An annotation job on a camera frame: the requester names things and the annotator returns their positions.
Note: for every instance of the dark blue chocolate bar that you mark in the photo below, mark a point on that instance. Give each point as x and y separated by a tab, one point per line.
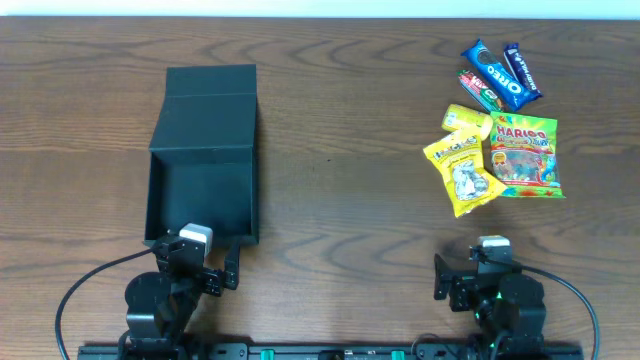
520	69

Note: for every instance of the black gift box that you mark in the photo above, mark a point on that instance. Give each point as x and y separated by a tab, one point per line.
203	164

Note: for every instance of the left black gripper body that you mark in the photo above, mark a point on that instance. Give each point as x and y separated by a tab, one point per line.
208	275

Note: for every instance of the red green snack bar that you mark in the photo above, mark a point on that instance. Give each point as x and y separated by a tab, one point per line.
480	91

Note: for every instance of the yellow Hacks candy bag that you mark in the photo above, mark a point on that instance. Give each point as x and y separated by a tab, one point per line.
459	159

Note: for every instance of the blue Oreo cookie pack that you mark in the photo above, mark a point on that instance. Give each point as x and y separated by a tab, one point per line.
508	87

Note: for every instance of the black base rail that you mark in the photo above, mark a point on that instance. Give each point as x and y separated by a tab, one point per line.
241	351

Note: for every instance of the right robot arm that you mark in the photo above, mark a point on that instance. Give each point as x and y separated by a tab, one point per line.
507	304

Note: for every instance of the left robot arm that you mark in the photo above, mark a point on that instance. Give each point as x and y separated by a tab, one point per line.
161	303

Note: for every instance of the green Haribo gummy bag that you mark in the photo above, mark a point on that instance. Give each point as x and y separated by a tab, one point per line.
523	155

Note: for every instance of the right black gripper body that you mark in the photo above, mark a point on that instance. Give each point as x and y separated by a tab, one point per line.
461	281

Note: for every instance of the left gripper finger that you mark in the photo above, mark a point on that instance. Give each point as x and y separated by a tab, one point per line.
154	244
232	266

